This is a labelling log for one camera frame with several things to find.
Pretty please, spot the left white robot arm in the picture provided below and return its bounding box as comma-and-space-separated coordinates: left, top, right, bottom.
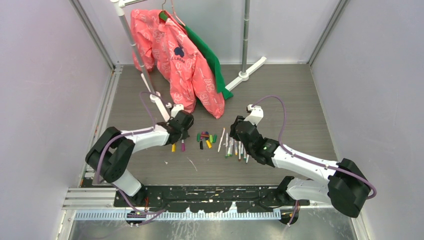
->
85, 110, 194, 207

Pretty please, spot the white ribbed cable duct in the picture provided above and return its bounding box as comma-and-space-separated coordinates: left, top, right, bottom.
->
74, 209, 281, 221

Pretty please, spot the pink patterned jacket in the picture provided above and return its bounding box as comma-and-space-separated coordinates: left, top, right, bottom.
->
130, 9, 225, 119

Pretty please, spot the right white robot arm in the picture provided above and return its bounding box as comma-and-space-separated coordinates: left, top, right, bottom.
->
229, 115, 377, 218

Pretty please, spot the green garment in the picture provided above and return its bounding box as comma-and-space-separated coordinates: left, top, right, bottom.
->
155, 25, 233, 104

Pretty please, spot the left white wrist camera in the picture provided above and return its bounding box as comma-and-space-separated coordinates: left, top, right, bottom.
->
165, 102, 184, 119

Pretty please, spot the white clothes rack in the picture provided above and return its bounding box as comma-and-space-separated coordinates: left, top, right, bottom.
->
109, 0, 268, 123

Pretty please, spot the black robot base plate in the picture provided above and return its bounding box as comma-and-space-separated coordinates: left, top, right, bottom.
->
130, 185, 295, 213

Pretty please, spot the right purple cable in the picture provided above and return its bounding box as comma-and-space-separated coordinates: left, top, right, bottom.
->
246, 95, 378, 227

